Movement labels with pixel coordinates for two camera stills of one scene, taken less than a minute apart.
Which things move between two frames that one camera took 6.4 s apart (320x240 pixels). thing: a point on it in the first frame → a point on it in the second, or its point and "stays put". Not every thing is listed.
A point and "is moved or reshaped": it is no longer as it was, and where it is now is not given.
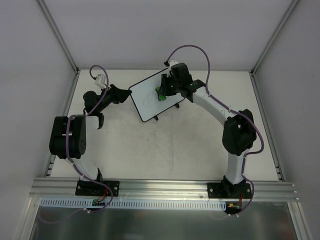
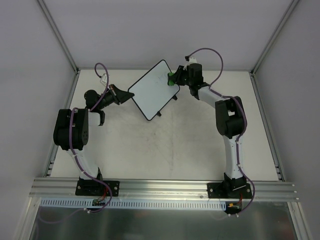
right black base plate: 226,190 stays put
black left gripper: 115,92 stays put
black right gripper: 167,85 → 180,75
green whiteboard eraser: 161,96 is moved or reshaped
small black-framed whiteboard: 145,97 is moved or reshaped
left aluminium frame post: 45,10 stays put
